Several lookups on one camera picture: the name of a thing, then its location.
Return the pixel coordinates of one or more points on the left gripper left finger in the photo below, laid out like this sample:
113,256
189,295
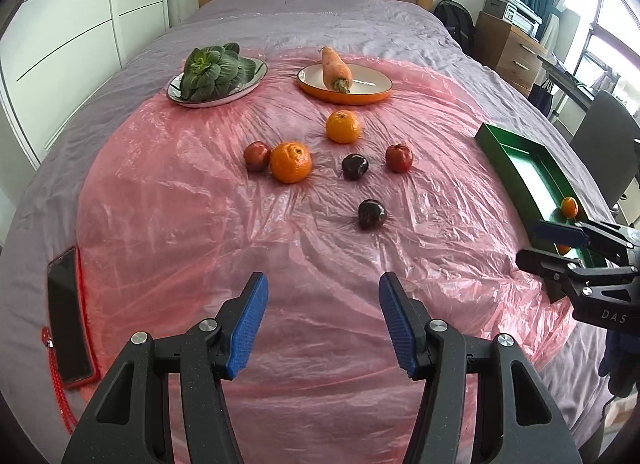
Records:
127,418

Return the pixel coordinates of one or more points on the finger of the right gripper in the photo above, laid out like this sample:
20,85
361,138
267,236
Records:
613,242
560,263

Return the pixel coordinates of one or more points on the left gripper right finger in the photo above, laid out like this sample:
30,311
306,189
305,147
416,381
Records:
516,419

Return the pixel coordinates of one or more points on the dark plum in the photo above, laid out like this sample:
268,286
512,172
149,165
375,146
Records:
371,214
354,166

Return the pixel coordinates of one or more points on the red apple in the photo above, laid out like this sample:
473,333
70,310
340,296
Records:
398,158
257,156

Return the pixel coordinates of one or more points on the orange mandarin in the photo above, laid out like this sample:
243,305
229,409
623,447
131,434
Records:
290,162
343,127

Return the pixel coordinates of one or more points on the right blue glove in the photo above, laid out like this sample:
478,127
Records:
621,363

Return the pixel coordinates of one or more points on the green tray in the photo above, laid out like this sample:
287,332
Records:
535,183

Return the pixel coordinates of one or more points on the smartphone in red case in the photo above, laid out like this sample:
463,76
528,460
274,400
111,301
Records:
72,346

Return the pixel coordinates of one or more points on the grey chair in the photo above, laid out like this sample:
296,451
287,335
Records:
607,142

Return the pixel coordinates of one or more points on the desk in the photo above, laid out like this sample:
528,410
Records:
578,91

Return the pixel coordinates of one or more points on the pink plastic sheet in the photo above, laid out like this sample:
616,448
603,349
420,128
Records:
171,224

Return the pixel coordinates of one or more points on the wooden dresser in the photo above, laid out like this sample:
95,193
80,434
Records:
508,51

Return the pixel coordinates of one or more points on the grey printer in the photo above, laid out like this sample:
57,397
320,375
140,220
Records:
516,13

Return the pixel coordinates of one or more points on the black backpack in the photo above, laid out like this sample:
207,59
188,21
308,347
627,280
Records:
458,22

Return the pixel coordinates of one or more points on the orange oval dish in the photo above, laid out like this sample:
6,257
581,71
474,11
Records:
368,86

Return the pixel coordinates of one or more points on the carrot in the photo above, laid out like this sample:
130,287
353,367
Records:
337,76

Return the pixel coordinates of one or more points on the white enamel plate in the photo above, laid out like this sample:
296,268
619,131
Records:
173,91

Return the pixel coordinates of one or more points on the bok choy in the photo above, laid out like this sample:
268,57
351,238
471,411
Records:
213,72

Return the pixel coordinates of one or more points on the purple bed sheet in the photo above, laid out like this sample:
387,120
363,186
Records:
45,223

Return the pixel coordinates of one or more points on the white wardrobe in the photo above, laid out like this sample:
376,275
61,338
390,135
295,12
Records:
55,54

